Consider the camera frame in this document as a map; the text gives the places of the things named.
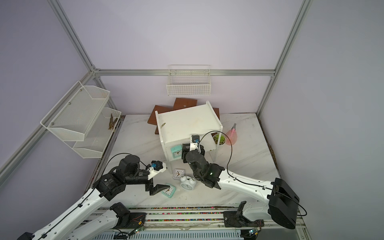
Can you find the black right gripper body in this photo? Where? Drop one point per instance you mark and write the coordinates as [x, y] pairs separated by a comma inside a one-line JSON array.
[[185, 151]]

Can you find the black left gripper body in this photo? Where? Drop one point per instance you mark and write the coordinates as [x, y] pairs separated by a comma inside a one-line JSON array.
[[149, 185]]

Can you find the mint green alarm clock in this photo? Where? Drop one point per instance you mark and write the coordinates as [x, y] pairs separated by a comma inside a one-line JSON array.
[[176, 151], [170, 191]]

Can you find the white twin-bell alarm clock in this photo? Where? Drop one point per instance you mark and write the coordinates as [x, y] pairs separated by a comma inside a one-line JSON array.
[[188, 183]]

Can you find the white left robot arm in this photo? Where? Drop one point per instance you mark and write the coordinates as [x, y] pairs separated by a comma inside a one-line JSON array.
[[108, 186]]

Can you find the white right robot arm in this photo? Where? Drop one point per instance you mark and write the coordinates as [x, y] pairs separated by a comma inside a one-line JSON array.
[[274, 200]]

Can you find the white two-tier shelf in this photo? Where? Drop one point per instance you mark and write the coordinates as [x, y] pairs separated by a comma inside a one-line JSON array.
[[176, 127]]

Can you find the green succulent in white pot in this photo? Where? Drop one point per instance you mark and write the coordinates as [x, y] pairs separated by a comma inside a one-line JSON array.
[[219, 139]]

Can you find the brown wooden step stand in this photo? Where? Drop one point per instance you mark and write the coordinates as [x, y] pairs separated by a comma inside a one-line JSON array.
[[180, 103]]

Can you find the pink spray bottle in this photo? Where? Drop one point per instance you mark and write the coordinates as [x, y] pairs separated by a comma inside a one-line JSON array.
[[232, 136]]

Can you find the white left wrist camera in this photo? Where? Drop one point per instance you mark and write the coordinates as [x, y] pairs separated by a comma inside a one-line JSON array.
[[156, 167]]

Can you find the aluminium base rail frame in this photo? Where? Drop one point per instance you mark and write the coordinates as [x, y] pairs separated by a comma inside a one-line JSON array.
[[205, 223]]

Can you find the white wire wall basket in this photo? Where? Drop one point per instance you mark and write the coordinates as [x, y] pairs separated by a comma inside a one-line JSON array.
[[189, 80]]

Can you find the white mesh lower wall bin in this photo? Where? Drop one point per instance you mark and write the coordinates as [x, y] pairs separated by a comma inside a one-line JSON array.
[[97, 139]]

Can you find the white mesh wall bin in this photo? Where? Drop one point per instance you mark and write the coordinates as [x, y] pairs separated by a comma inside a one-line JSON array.
[[97, 139], [72, 118]]

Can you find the white mesh upper wall bin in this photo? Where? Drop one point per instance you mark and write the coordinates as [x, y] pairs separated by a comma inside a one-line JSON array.
[[72, 118]]

